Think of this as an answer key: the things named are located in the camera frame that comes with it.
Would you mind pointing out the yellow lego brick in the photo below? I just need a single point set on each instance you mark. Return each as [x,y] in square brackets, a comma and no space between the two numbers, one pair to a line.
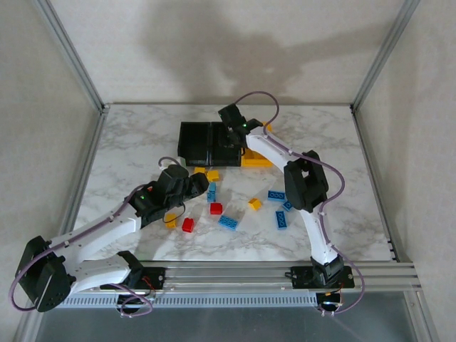
[171,221]
[199,170]
[213,175]
[254,204]

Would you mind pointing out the small blue lego brick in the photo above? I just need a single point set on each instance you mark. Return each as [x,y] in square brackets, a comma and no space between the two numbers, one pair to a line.
[211,192]

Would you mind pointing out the red lego brick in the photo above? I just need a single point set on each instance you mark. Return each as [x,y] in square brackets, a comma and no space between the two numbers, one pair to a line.
[216,208]
[188,225]

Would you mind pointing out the long blue lego brick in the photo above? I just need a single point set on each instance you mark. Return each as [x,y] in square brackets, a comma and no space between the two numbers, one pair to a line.
[228,222]
[281,219]
[276,196]
[286,206]

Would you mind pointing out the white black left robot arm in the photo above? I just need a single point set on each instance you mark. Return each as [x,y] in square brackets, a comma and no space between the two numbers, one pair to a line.
[99,231]

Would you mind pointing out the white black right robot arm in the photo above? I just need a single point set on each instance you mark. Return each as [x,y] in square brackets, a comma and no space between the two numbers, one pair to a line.
[306,185]

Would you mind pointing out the black plastic bin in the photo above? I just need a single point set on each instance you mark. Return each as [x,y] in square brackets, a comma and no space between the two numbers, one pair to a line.
[221,156]
[194,142]

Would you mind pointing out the yellow plastic bin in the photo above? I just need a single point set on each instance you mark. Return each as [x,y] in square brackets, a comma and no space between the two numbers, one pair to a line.
[256,160]

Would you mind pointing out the aluminium side rail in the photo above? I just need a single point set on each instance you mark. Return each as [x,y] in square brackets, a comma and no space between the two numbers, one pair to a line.
[366,142]
[83,178]

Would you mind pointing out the wide aluminium base rail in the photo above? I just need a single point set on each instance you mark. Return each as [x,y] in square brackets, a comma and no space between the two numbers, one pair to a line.
[228,276]

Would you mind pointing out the aluminium frame post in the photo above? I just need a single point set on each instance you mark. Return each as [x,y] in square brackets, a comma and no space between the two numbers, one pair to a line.
[72,53]
[385,53]

